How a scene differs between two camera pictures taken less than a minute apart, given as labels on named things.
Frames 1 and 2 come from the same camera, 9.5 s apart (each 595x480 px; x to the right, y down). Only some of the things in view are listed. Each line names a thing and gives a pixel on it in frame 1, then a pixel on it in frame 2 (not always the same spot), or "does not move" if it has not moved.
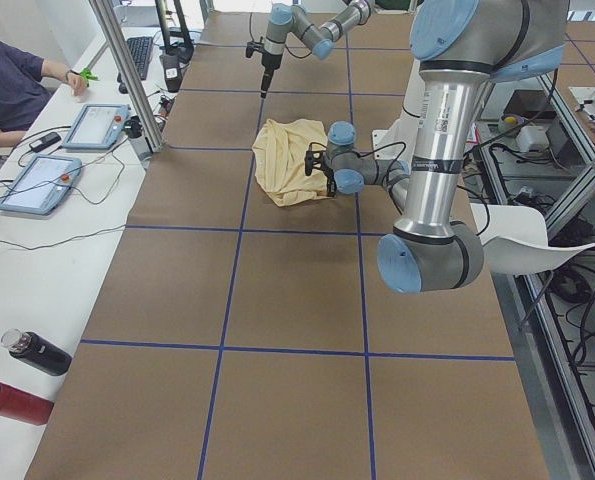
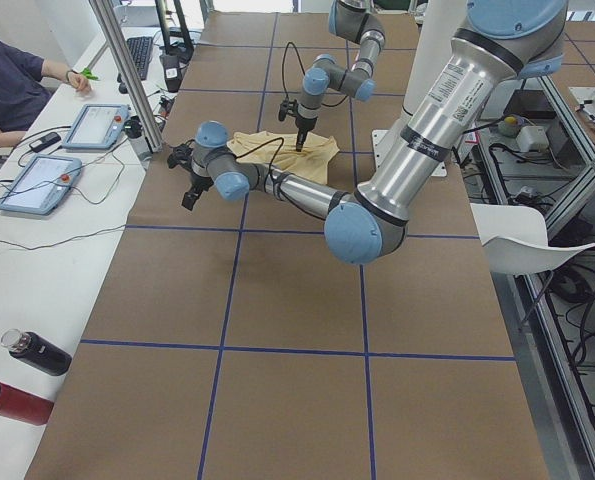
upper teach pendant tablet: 98,127 does not move
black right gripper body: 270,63 -> 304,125
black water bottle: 37,351 does not move
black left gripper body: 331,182 -> 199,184
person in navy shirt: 10,90 does not move
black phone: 45,141 does not move
